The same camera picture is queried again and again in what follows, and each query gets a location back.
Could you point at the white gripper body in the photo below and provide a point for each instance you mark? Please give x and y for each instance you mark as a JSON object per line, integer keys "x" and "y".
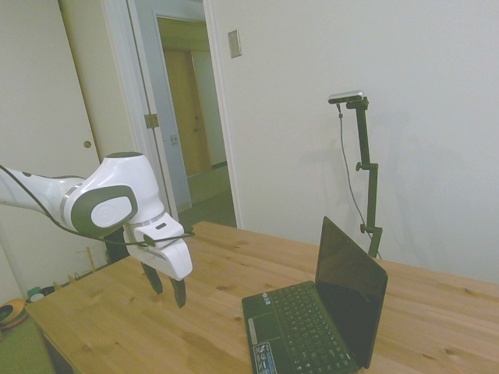
{"x": 171, "y": 255}

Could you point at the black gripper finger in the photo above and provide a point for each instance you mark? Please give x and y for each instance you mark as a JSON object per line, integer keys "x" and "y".
{"x": 154, "y": 281}
{"x": 179, "y": 294}

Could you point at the black laptop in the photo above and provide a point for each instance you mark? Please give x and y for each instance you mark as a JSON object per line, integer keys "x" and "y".
{"x": 312, "y": 323}

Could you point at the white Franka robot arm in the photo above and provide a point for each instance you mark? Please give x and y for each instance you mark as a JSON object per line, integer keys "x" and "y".
{"x": 113, "y": 183}

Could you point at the black upright object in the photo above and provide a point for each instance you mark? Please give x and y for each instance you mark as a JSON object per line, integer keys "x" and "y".
{"x": 118, "y": 249}

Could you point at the wooden rack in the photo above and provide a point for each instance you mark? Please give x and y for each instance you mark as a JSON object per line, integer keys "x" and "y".
{"x": 89, "y": 261}

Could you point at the white cup green rim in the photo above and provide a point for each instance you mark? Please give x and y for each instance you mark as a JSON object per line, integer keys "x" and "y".
{"x": 35, "y": 294}

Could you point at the brass door hinge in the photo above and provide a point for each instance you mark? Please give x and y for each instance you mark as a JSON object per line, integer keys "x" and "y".
{"x": 151, "y": 121}

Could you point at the wooden hallway door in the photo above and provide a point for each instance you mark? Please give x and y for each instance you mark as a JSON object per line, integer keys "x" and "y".
{"x": 183, "y": 113}

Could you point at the orange bowl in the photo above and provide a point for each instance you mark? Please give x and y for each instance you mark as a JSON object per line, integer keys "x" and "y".
{"x": 13, "y": 311}

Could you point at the white door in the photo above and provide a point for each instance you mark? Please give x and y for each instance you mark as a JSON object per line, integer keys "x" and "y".
{"x": 117, "y": 78}

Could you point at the black camera stand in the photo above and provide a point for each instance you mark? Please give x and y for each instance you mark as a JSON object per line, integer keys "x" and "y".
{"x": 373, "y": 195}

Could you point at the beige wall switch plate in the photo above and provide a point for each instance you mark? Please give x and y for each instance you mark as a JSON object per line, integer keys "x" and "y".
{"x": 234, "y": 43}

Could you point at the silver camera on stand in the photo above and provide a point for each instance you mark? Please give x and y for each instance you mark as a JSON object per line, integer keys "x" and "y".
{"x": 347, "y": 96}

